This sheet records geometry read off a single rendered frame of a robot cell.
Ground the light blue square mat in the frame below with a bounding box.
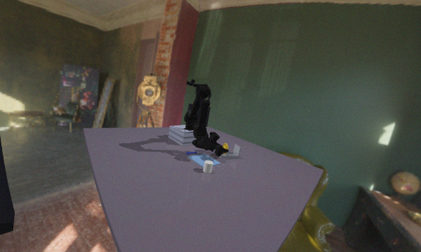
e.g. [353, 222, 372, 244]
[187, 154, 221, 167]

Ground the white cylinder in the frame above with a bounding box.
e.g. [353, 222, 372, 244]
[203, 161, 213, 174]

